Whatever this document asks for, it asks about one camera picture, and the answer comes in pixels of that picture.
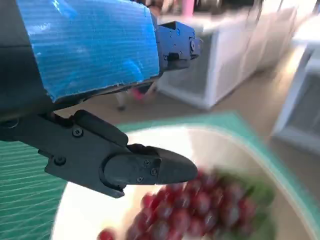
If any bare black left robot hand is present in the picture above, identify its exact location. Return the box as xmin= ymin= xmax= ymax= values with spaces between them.
xmin=0 ymin=0 xmax=203 ymax=200

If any red toy grape bunch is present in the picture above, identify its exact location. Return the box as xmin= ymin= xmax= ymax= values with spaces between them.
xmin=97 ymin=169 xmax=279 ymax=240

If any white square plate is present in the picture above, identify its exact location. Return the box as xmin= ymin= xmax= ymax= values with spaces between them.
xmin=49 ymin=124 xmax=320 ymax=240

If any white chair leg with caster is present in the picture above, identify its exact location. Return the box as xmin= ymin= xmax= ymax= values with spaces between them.
xmin=116 ymin=91 xmax=127 ymax=111

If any pink and black object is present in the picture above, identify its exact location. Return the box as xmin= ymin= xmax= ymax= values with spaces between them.
xmin=130 ymin=86 xmax=151 ymax=101

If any white glass-door cabinet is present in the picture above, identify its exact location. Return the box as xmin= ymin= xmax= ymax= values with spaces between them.
xmin=156 ymin=4 xmax=299 ymax=111

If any green cutting mat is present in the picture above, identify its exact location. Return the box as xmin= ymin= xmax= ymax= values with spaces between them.
xmin=0 ymin=111 xmax=320 ymax=240

